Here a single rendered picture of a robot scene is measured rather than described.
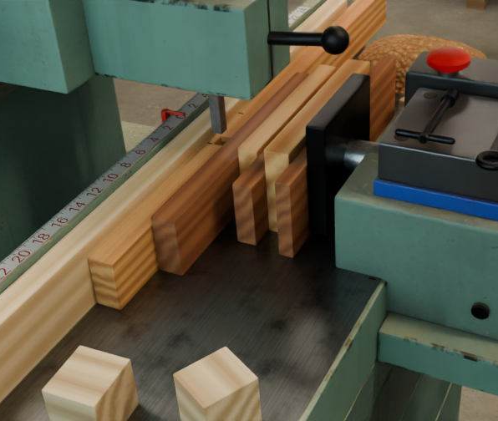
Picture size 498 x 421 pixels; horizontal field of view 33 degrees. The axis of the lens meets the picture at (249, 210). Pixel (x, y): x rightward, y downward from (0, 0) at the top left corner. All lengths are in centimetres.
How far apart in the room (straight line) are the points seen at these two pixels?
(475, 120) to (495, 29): 277
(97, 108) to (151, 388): 38
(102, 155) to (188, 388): 44
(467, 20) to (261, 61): 283
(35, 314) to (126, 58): 21
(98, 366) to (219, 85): 23
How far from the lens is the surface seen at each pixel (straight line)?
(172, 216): 59
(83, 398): 48
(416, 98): 61
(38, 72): 66
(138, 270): 59
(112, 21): 64
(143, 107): 287
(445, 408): 96
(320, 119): 59
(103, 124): 86
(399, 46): 85
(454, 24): 338
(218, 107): 66
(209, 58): 61
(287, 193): 58
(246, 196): 61
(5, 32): 66
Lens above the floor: 127
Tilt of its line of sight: 34 degrees down
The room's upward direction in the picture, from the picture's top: 5 degrees counter-clockwise
